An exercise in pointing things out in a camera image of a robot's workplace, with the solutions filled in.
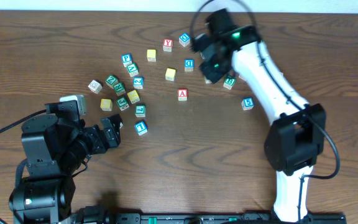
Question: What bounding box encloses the green B block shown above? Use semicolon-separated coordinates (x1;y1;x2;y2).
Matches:
223;77;236;90

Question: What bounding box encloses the green V block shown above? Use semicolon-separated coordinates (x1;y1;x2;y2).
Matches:
127;63;139;77

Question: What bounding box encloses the blue T block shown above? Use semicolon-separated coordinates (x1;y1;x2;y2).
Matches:
134;121;148;136

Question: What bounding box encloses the yellow G block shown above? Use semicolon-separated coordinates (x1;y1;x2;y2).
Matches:
100;98;113;111

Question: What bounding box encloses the red Y block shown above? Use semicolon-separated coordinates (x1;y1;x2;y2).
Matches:
163;39;173;52

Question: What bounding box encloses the yellow block centre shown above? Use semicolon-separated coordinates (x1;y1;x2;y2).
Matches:
165;68;176;82

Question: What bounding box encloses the yellow block near R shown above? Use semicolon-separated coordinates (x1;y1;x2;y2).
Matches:
127;90;140;104

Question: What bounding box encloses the green J block left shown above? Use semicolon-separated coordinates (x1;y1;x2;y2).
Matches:
116;96;129;111

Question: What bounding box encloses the blue 5 block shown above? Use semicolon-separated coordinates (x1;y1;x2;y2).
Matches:
241;97;254;111

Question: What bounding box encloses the white block red U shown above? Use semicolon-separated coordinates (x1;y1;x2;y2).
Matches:
88;80;103;94

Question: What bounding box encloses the blue D block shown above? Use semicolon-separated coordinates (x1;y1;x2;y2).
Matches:
184;59;194;72

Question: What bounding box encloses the green 7 block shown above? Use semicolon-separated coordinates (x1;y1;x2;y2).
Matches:
135;105;146;118

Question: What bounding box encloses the blue 2 block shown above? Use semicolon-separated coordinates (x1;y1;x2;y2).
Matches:
133;77;144;90

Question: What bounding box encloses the blue Q block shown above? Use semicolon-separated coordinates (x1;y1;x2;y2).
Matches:
178;32;191;47

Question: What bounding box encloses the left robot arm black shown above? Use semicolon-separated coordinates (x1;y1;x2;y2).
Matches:
9;100;122;223

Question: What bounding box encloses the green Z block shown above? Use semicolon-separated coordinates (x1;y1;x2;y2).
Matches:
105;75;118;88

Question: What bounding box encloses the green R block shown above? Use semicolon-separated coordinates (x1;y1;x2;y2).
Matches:
113;82;126;96

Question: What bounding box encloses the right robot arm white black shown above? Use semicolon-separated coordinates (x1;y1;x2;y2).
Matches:
191;26;326;223

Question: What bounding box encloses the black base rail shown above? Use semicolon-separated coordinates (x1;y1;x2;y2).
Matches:
70;205;347;224

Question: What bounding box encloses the red A block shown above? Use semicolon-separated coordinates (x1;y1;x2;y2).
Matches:
178;88;188;101

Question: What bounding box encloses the yellow block top left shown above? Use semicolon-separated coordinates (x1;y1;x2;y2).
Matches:
147;49;157;62

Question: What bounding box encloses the blue P block left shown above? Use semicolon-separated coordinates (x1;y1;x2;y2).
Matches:
121;54;132;67

